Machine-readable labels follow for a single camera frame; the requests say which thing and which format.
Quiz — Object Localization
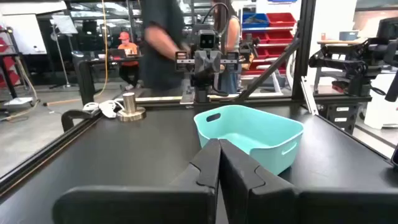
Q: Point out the black aluminium table frame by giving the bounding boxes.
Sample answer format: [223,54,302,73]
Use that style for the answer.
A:
[0,0,374,195]

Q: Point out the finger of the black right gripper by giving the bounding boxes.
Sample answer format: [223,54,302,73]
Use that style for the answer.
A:
[207,49,222,75]
[194,49,208,75]

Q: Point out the white cable bundle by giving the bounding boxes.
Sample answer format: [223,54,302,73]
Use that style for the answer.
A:
[82,99,125,119]

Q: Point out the blue storage bin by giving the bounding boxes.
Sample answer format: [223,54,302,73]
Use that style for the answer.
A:
[241,12,270,29]

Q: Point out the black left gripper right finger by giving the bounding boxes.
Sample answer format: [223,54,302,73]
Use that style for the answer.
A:
[218,139,398,224]

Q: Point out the white board on stand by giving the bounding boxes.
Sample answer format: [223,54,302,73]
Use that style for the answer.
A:
[49,14,78,90]

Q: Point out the teal plastic bin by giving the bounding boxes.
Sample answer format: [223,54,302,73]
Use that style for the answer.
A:
[193,105,305,176]

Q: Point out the black clamp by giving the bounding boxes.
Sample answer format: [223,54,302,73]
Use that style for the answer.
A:
[60,109,102,133]

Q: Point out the red black cart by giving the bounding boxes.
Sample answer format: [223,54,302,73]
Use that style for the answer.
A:
[0,27,40,108]

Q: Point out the white panel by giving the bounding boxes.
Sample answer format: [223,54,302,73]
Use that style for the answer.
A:
[2,12,48,55]

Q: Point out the black desk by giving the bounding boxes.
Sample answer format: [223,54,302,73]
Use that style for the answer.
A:
[72,51,144,106]

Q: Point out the dark laptop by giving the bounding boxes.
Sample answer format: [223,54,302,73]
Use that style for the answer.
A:
[108,48,127,59]

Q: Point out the yellow cable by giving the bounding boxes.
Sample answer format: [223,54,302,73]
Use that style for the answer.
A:
[93,0,109,97]

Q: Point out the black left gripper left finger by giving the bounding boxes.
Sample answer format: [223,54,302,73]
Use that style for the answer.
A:
[52,138,221,224]

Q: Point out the person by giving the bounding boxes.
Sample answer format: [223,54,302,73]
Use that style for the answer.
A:
[139,0,192,91]
[117,30,141,91]
[211,0,249,94]

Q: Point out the white cabinet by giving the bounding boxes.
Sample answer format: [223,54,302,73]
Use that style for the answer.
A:
[363,73,398,130]

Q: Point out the black drawer unit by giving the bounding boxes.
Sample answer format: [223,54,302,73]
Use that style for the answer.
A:
[326,104,355,134]

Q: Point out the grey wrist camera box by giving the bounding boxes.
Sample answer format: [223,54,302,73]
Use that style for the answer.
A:
[198,29,218,50]

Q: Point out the red storage bin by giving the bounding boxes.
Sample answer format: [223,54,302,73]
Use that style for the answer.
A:
[242,32,270,44]
[267,30,295,44]
[266,12,297,28]
[254,46,292,60]

